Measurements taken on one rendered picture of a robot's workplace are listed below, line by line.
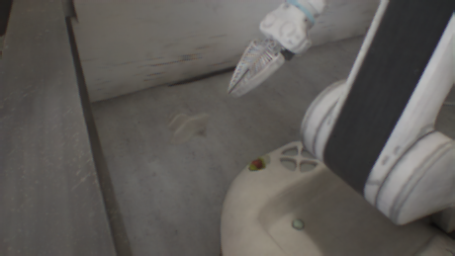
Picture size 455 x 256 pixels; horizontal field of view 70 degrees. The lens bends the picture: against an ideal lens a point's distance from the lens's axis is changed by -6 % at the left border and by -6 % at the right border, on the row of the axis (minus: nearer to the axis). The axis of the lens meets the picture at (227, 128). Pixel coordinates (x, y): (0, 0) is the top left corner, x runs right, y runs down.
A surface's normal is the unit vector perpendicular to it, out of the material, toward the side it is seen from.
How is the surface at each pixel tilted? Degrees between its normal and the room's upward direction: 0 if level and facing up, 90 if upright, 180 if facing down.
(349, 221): 0
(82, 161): 0
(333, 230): 2
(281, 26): 42
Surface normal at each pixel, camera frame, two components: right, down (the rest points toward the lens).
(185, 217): -0.04, -0.78
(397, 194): -0.82, 0.14
